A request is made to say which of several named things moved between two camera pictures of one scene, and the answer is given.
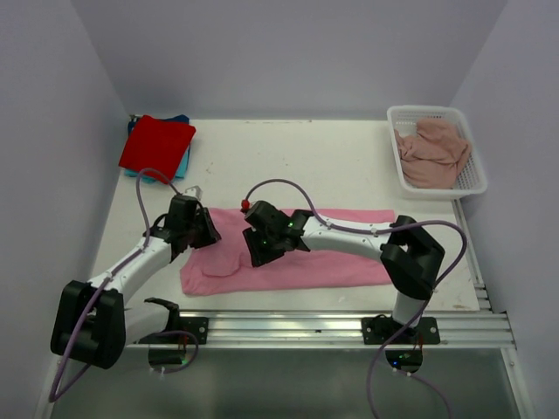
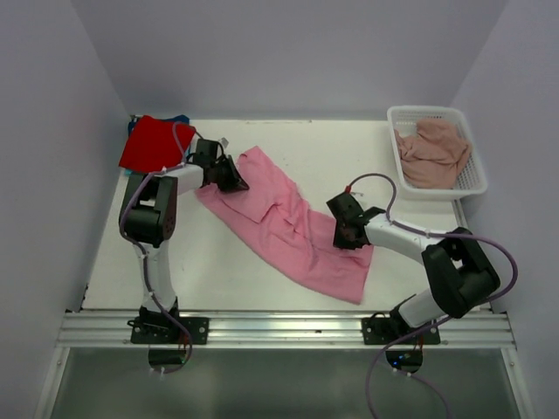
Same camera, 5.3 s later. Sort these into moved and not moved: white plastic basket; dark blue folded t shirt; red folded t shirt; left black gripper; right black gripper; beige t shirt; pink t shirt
Moved: right black gripper; pink t shirt; left black gripper
Not moved: beige t shirt; white plastic basket; red folded t shirt; dark blue folded t shirt
